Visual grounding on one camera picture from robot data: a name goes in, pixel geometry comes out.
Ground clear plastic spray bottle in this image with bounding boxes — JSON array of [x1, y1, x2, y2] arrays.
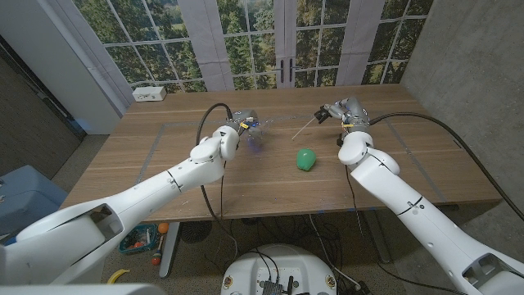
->
[[245, 120, 267, 143]]

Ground white power outlet box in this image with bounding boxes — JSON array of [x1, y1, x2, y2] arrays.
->
[[132, 85, 168, 102]]

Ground grey table leg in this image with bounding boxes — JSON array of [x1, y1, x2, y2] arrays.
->
[[364, 206, 392, 264]]

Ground teal toy basket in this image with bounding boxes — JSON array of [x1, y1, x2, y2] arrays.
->
[[118, 223, 159, 256]]

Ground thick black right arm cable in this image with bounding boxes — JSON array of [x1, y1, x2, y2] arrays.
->
[[368, 112, 524, 222]]

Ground yellow toy banana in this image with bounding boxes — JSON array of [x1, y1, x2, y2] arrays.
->
[[106, 268, 131, 285]]

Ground black spray top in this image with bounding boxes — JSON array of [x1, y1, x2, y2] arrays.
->
[[291, 107, 332, 141]]

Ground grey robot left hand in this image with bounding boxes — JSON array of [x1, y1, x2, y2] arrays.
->
[[227, 108, 263, 139]]

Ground blue storage bin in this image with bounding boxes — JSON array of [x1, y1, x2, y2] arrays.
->
[[0, 165, 69, 237]]

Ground tangled black floor cables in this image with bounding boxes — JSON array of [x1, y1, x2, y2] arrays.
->
[[228, 215, 341, 263]]

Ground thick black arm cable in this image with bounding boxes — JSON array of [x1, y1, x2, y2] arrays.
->
[[195, 102, 246, 263], [368, 112, 524, 222]]

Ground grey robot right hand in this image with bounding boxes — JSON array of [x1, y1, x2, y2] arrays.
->
[[317, 97, 370, 134]]

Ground white table leg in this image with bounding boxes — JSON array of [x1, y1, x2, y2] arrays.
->
[[158, 221, 181, 279]]

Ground black round floor disc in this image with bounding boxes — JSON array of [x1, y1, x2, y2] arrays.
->
[[179, 220, 213, 243]]

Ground colourful wooden toy stick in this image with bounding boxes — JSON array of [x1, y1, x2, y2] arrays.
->
[[151, 235, 165, 266]]

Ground printed window backdrop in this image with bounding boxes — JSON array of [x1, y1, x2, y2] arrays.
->
[[36, 0, 435, 118]]

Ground white floor cable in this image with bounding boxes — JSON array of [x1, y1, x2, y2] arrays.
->
[[309, 213, 361, 288]]

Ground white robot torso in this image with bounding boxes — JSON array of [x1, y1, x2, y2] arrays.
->
[[220, 243, 339, 295]]

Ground green toy apple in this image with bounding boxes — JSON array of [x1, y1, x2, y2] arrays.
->
[[296, 147, 318, 172]]

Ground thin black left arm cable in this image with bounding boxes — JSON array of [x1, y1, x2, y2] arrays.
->
[[219, 160, 226, 220]]

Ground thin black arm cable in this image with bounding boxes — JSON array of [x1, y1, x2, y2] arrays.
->
[[344, 164, 365, 234], [219, 160, 226, 220]]

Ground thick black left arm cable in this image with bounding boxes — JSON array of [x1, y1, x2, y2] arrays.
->
[[195, 102, 246, 263]]

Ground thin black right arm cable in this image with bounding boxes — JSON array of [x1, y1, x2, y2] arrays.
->
[[344, 164, 365, 234]]

